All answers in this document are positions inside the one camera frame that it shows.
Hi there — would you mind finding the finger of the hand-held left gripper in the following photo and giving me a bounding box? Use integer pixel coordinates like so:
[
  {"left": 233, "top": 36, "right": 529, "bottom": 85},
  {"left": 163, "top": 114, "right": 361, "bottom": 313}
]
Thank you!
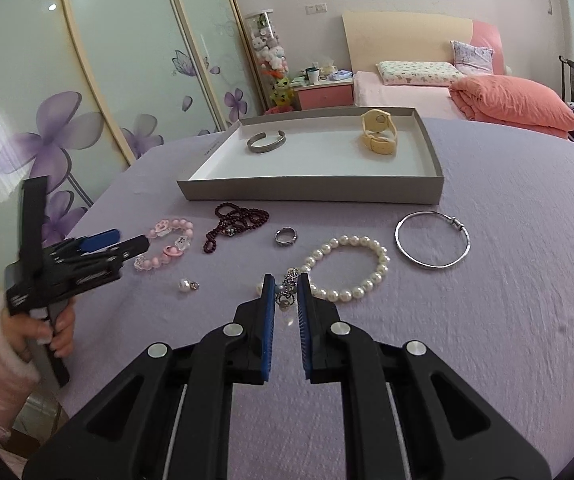
[
  {"left": 74, "top": 235, "right": 149, "bottom": 281},
  {"left": 42, "top": 229, "right": 120, "bottom": 261}
]

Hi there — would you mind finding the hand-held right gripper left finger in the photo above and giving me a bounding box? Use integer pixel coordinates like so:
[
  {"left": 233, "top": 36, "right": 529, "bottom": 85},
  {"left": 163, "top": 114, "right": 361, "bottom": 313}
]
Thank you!
[{"left": 22, "top": 274, "right": 275, "bottom": 480}]

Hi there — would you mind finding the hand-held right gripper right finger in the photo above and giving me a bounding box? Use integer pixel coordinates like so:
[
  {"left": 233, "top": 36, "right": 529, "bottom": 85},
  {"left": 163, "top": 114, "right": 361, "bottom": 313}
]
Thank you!
[{"left": 297, "top": 272, "right": 552, "bottom": 480}]

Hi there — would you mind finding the pink bead bracelet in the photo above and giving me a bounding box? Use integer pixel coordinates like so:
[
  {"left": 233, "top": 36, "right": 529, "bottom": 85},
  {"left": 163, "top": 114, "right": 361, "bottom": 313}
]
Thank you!
[{"left": 134, "top": 217, "right": 195, "bottom": 273}]

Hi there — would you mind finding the silver charm pendant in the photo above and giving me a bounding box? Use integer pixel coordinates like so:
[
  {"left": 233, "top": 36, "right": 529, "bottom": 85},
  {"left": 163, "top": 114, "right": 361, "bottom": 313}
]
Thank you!
[{"left": 256, "top": 267, "right": 300, "bottom": 316}]

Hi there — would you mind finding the white pearl bracelet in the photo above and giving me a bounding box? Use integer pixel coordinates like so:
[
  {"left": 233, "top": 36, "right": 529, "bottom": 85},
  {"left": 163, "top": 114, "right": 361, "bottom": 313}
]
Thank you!
[{"left": 301, "top": 236, "right": 390, "bottom": 304}]

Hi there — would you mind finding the dark red bead necklace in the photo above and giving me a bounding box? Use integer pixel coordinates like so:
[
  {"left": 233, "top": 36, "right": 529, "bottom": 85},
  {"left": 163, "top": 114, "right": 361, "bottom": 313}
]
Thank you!
[{"left": 203, "top": 202, "right": 270, "bottom": 261}]

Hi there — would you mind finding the grey white cardboard tray box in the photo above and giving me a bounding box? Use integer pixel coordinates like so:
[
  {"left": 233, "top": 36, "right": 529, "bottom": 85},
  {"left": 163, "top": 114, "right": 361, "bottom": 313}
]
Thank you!
[{"left": 176, "top": 106, "right": 445, "bottom": 206}]

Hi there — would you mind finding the thin silver bangle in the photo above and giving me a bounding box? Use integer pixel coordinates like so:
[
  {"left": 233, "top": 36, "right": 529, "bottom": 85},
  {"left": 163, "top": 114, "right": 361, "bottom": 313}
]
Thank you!
[{"left": 395, "top": 211, "right": 471, "bottom": 271}]

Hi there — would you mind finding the person's left hand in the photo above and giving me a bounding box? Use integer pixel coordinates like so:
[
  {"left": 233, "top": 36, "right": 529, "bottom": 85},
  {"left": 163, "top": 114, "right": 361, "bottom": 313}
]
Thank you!
[{"left": 2, "top": 304, "right": 77, "bottom": 361}]

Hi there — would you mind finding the floral glass sliding wardrobe door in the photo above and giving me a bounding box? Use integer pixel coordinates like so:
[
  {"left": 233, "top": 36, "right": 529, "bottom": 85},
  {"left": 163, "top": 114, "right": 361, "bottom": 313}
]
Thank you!
[
  {"left": 0, "top": 0, "right": 134, "bottom": 311},
  {"left": 167, "top": 0, "right": 268, "bottom": 133},
  {"left": 63, "top": 0, "right": 228, "bottom": 163}
]

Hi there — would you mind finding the cream rubber wrist watch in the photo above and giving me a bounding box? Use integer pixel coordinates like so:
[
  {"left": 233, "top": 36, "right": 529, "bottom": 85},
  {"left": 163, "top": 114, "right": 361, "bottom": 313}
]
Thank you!
[{"left": 358, "top": 108, "right": 398, "bottom": 156}]

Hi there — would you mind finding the yellow green plush toy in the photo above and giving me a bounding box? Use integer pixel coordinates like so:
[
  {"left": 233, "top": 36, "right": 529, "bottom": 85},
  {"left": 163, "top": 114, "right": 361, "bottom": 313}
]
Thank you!
[{"left": 271, "top": 77, "right": 295, "bottom": 109}]

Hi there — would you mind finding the clear plush toy display tube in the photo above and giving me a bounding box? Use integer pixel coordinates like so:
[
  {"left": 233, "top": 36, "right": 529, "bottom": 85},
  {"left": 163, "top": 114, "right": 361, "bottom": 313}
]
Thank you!
[{"left": 244, "top": 10, "right": 292, "bottom": 111}]

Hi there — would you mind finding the pink white nightstand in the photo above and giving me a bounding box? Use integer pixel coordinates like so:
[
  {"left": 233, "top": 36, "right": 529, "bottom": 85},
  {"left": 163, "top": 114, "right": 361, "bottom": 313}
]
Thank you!
[{"left": 293, "top": 77, "right": 355, "bottom": 110}]

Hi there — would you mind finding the bed with pink sheet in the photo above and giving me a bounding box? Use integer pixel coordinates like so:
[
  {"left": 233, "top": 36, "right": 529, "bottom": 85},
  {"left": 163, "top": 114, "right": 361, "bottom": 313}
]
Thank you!
[{"left": 352, "top": 70, "right": 572, "bottom": 141}]

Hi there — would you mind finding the printed flat pillow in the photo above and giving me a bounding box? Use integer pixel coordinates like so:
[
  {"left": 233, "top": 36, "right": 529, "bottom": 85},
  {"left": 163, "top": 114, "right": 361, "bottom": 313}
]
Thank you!
[{"left": 376, "top": 61, "right": 460, "bottom": 86}]

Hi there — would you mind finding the cream pink headboard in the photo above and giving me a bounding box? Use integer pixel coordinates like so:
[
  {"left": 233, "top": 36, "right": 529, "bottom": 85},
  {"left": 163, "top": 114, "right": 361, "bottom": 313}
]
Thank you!
[{"left": 342, "top": 11, "right": 506, "bottom": 77}]

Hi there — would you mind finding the folded pink quilt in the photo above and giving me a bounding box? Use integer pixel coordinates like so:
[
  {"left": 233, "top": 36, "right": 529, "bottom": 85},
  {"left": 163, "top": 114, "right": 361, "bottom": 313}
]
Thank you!
[{"left": 449, "top": 75, "right": 574, "bottom": 138}]

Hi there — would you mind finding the small floral pillow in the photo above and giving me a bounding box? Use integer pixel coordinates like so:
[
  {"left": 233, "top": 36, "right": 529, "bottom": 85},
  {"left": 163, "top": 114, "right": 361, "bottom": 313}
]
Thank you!
[{"left": 451, "top": 41, "right": 495, "bottom": 77}]

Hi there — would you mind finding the silver cuff bracelet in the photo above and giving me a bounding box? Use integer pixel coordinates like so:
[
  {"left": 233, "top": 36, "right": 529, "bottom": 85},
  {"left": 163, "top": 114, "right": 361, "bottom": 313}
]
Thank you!
[{"left": 246, "top": 131, "right": 288, "bottom": 154}]

